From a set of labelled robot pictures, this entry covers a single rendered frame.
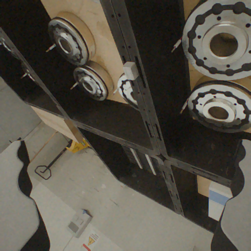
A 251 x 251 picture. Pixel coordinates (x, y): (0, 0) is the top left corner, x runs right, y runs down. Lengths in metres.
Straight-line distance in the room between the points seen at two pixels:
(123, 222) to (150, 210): 0.51
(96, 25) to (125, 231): 3.35
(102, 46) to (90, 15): 0.06
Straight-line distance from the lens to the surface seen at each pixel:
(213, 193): 0.44
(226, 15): 0.24
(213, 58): 0.26
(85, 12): 0.39
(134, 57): 0.22
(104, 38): 0.39
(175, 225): 3.44
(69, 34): 0.40
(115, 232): 3.57
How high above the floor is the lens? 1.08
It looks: 25 degrees down
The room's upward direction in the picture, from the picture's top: 143 degrees counter-clockwise
